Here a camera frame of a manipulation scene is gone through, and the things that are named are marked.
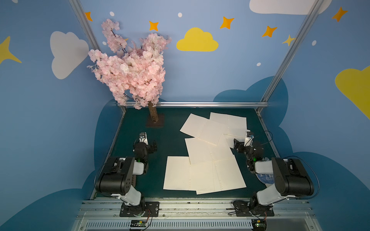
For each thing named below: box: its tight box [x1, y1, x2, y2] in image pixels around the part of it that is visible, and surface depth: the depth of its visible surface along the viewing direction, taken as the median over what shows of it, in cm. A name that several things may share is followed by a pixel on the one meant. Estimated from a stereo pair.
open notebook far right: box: [209, 112, 251, 149], surface depth 114 cm
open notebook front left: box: [162, 155, 192, 192], surface depth 88 cm
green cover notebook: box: [184, 133, 236, 166], surface depth 98 cm
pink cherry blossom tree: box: [86, 18, 172, 110], surface depth 70 cm
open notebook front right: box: [189, 154, 247, 195], surface depth 88 cm
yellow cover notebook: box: [179, 112, 229, 146], surface depth 113 cm
